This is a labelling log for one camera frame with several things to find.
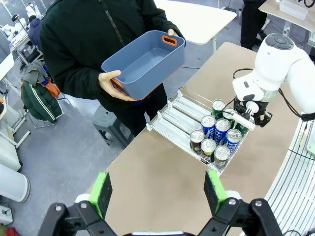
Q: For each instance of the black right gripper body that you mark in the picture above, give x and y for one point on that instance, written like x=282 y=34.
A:
x=257 y=109

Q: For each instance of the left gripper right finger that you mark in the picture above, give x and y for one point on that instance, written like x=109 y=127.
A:
x=216 y=191

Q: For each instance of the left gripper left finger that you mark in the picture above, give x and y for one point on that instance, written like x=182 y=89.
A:
x=98 y=194

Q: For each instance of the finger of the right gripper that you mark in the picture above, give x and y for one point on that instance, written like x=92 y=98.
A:
x=264 y=120
x=237 y=104

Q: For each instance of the green cider can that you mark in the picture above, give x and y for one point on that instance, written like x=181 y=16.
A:
x=241 y=129
x=218 y=104
x=227 y=116

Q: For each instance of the black Pepsi can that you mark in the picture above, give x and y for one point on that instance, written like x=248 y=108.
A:
x=208 y=145
x=197 y=135
x=221 y=152

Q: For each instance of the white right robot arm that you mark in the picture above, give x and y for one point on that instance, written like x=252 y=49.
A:
x=275 y=61

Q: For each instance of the person's right forearm black sleeve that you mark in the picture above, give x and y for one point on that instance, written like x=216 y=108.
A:
x=73 y=71

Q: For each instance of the person's left forearm black sleeve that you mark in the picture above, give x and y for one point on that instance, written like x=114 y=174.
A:
x=167 y=19

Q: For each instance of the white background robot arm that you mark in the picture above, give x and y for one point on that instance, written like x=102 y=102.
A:
x=30 y=9
x=7 y=30

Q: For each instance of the person's left hand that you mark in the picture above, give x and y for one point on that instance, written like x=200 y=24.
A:
x=172 y=32

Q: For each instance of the person's right hand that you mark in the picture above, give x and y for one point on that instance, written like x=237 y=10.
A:
x=108 y=83

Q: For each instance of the grey plastic step stool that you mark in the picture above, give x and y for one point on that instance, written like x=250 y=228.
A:
x=110 y=127

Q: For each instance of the person in black clothes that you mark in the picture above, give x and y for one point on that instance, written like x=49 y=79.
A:
x=253 y=22

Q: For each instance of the white air purifier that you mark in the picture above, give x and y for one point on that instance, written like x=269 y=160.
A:
x=13 y=182

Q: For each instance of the white rounded table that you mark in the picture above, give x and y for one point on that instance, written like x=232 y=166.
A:
x=197 y=19

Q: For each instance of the red cloth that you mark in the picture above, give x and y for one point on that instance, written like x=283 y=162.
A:
x=12 y=232

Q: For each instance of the translucent chair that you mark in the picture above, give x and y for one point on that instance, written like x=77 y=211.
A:
x=32 y=123

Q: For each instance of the brown background table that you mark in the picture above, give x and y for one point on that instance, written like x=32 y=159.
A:
x=295 y=19

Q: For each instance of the white metal shelf cart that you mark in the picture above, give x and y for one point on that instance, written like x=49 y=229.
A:
x=9 y=137

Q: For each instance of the dark green striped jacket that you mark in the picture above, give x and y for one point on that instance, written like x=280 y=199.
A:
x=40 y=103

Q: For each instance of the clear plastic box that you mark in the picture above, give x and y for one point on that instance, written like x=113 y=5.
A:
x=292 y=6

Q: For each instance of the orange garment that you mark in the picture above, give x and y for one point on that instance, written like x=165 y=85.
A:
x=53 y=89

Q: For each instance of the grey garment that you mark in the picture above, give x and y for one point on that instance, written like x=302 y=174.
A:
x=34 y=73

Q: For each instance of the person in black jacket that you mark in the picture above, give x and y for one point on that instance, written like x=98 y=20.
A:
x=86 y=32

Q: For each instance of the person in blue jacket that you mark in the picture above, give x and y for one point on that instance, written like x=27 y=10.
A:
x=34 y=32

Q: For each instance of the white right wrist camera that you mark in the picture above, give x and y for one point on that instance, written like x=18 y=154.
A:
x=243 y=121

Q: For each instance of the white slotted robot base plate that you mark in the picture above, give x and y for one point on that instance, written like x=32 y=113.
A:
x=290 y=191

